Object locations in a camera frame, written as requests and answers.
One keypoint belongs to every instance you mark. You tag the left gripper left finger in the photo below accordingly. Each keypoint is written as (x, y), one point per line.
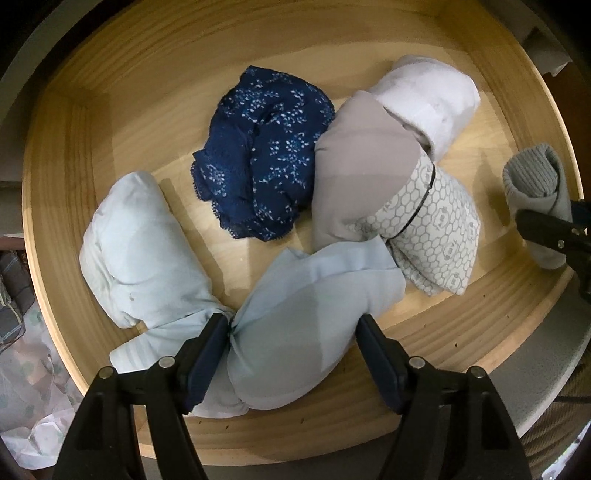
(174, 385)

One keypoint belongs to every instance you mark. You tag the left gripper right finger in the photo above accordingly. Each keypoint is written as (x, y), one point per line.
(411, 388)

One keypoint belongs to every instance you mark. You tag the grey ribbed underwear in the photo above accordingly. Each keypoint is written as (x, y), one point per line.
(534, 179)

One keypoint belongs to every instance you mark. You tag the pale blue underwear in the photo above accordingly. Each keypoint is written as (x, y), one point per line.
(290, 333)
(138, 249)

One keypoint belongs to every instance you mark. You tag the pale blue folded underwear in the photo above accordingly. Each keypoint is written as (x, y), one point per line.
(138, 249)

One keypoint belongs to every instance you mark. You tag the white folded underwear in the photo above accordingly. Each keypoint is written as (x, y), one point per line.
(432, 99)

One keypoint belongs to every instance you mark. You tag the beige honeycomb pattern underwear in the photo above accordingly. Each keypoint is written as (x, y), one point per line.
(373, 178)

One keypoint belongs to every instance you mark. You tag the navy floral lace underwear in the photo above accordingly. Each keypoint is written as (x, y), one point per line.
(257, 167)

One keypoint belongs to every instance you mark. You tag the white patterned plastic bag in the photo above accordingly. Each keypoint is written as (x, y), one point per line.
(38, 397)

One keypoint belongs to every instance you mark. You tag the stacked grey checked cloths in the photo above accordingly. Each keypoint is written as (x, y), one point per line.
(17, 296)

